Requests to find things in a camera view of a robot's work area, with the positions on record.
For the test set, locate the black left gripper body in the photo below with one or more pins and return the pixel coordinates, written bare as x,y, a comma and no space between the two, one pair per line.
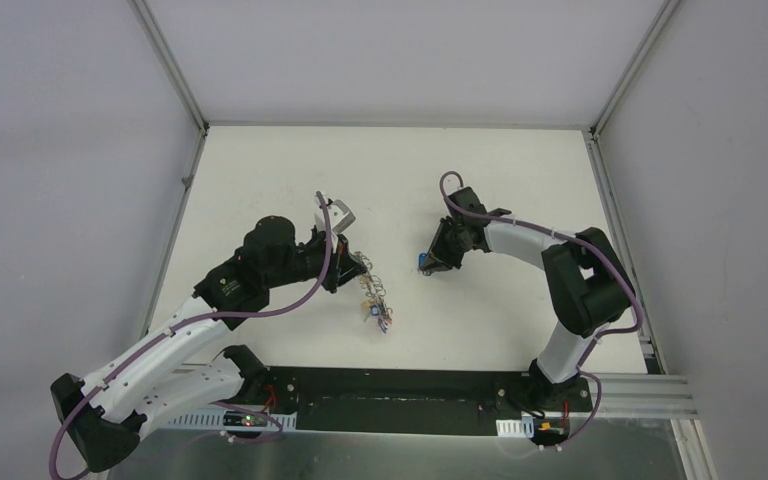
343,266

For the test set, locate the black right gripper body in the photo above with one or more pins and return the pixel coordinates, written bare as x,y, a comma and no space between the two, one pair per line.
459,235

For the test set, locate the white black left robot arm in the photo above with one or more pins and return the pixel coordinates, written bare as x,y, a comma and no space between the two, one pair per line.
108,412

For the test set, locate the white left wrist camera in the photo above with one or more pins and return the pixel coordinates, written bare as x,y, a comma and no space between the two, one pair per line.
335,211

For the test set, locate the right white cable duct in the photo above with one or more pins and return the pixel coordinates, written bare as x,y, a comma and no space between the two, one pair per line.
522,427

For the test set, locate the left white cable duct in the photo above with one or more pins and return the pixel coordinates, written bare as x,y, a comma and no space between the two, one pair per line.
215,419

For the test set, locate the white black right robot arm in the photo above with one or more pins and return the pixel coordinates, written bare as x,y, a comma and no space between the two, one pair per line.
588,286

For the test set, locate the black mounting base plate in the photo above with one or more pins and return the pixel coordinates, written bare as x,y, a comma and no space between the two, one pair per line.
425,402

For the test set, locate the white cable duct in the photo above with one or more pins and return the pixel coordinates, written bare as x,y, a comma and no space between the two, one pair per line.
522,427
215,419

